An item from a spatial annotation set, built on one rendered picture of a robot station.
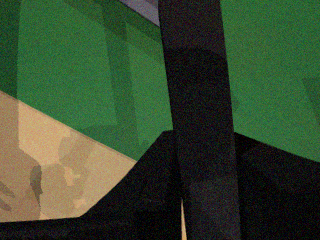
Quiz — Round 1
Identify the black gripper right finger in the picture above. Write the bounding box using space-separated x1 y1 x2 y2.
235 132 320 240

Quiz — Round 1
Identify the green flat mat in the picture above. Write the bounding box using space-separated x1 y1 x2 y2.
0 0 320 163

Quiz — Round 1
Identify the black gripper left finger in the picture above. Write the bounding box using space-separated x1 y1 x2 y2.
0 129 183 240

